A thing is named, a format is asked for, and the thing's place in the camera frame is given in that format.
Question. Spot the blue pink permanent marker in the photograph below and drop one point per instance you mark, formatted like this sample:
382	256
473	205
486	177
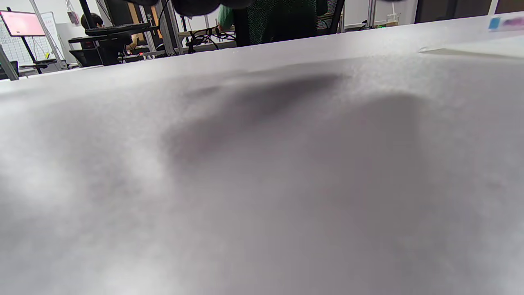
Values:
505	23

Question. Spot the person's left hand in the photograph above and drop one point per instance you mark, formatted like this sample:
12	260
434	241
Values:
196	7

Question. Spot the black equipment stand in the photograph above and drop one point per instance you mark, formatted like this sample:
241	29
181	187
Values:
110	37

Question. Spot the pink screen monitor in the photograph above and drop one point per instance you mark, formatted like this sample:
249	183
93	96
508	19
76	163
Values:
22	23

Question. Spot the white lined letter paper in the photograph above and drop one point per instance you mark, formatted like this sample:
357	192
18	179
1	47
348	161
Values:
483	47

